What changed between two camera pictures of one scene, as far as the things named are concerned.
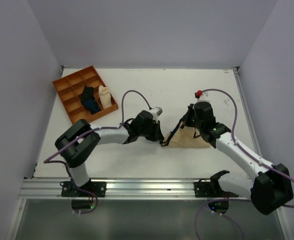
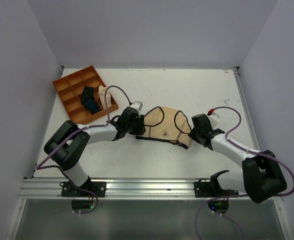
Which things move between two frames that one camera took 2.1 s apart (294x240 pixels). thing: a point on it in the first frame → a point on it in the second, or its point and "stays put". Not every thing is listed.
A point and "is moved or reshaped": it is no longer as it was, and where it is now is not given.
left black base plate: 68,189 stays put
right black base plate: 206,189 stays put
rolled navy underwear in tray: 92,106 stays put
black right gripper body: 199,125 → 194,134
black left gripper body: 149,132 → 133,128
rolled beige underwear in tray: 104,96 stays put
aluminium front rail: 33,188 stays put
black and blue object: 88,93 stays put
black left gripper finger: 159,134 → 142,130
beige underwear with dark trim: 181,137 is moved or reshaped
